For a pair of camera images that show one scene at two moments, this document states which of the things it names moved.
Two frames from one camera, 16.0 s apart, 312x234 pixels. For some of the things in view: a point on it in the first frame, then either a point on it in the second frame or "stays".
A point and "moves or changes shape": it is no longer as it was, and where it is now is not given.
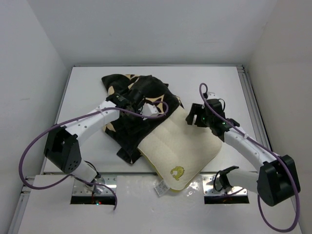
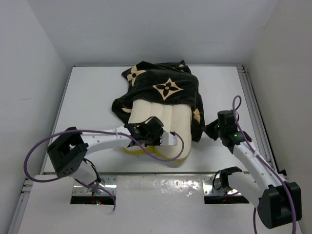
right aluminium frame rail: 254,108 stays
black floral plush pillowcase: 132,91 moves or changes shape
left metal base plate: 78,187 stays
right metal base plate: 208,188 stays
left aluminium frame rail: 21,206 stays
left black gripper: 138,108 → 159,131
